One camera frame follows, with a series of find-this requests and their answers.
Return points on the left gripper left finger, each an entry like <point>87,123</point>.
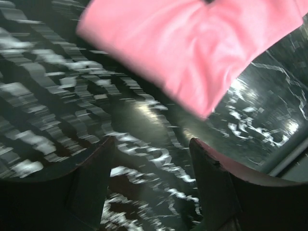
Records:
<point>66,196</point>

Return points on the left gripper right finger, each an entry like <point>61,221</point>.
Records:
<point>234,197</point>

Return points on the pink t-shirt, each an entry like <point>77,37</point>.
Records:
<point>191,49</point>

